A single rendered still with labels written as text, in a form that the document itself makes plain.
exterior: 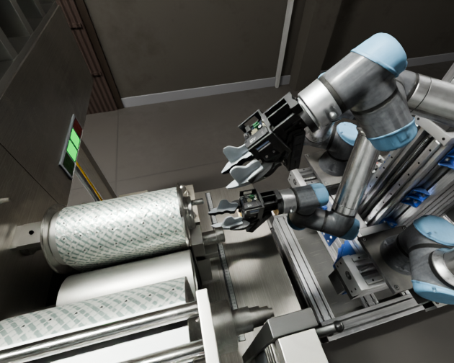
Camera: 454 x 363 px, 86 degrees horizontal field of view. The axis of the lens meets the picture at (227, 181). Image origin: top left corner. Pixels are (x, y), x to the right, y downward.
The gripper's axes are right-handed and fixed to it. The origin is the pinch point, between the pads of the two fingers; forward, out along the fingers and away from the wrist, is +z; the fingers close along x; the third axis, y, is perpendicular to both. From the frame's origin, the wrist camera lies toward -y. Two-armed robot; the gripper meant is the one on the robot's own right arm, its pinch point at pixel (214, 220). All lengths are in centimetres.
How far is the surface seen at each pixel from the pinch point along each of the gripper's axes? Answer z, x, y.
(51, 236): 32.4, 8.5, 21.2
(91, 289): 26.9, 17.9, 14.5
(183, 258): 9.2, 15.6, 14.0
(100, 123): 93, -217, -109
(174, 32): -8, -246, -33
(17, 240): 39.6, 7.0, 19.7
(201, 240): 4.8, 11.2, 11.5
